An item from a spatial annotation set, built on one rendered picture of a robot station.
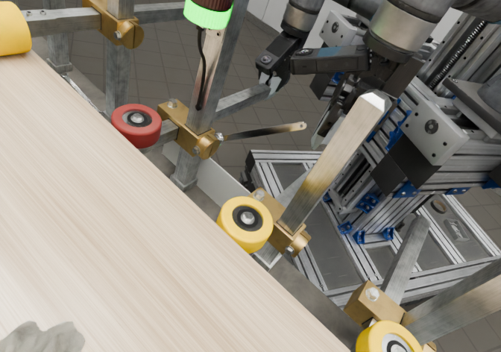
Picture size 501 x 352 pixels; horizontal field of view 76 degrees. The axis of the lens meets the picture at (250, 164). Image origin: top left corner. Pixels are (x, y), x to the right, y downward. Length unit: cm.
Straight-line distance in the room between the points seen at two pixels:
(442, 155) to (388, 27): 44
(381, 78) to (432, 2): 11
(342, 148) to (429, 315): 27
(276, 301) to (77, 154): 33
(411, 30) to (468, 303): 35
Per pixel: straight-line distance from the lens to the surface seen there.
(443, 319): 56
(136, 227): 43
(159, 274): 40
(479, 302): 52
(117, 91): 80
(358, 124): 43
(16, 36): 66
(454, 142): 82
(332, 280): 139
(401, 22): 46
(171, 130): 62
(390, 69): 50
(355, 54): 49
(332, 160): 46
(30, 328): 38
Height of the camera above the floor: 126
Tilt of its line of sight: 41 degrees down
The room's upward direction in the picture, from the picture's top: 25 degrees clockwise
